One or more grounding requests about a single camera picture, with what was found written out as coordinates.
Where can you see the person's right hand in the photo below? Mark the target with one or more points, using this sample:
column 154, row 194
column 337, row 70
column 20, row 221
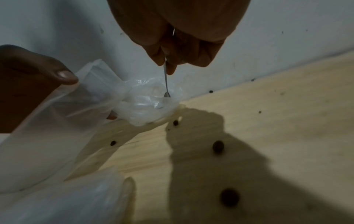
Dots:
column 179, row 19

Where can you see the person's left hand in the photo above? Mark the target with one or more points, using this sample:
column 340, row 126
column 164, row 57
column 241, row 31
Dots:
column 25, row 83

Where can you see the metal spoon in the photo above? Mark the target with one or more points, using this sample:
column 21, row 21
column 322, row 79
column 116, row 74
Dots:
column 166, row 85

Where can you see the coffee beans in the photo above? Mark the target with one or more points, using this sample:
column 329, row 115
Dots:
column 218, row 146

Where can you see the translucent plastic bowl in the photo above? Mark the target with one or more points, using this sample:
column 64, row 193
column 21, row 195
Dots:
column 146, row 109

